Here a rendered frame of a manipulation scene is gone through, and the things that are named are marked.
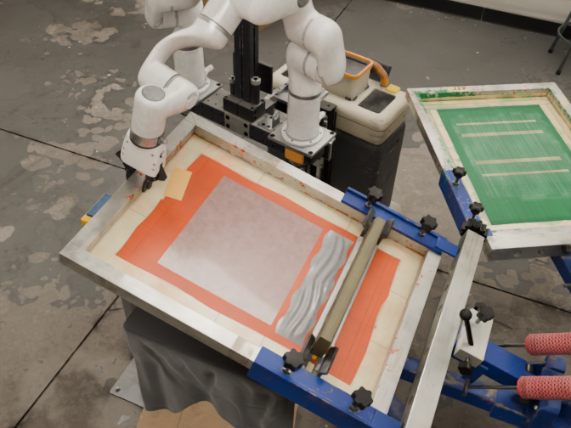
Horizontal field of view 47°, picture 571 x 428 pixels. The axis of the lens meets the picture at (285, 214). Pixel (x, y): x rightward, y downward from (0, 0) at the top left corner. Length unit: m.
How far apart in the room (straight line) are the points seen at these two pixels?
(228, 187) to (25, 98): 2.80
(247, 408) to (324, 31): 0.99
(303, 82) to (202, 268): 0.61
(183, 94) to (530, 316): 2.12
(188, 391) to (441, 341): 0.72
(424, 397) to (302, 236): 0.51
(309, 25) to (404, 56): 3.05
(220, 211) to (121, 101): 2.60
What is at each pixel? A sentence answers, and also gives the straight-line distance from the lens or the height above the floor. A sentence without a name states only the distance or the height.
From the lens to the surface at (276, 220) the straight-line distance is 1.69.
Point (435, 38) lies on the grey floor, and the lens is 4.98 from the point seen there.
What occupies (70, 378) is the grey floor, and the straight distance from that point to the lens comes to 2.85.
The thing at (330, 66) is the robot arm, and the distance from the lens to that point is 1.73.
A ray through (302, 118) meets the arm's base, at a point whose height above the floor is 1.23.
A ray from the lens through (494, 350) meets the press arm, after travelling 1.62.
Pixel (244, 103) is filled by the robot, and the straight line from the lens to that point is 2.04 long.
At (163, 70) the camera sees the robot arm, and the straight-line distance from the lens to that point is 1.51.
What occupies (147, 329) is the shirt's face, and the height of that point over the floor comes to 0.95.
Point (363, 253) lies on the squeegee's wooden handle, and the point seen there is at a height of 1.18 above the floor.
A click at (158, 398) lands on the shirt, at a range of 2.02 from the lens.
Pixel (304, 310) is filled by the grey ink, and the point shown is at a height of 1.11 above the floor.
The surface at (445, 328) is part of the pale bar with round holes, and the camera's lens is 1.58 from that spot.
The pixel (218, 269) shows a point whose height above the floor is 1.16.
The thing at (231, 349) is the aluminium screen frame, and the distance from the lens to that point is 1.42.
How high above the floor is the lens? 2.33
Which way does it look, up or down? 44 degrees down
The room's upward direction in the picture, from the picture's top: 2 degrees clockwise
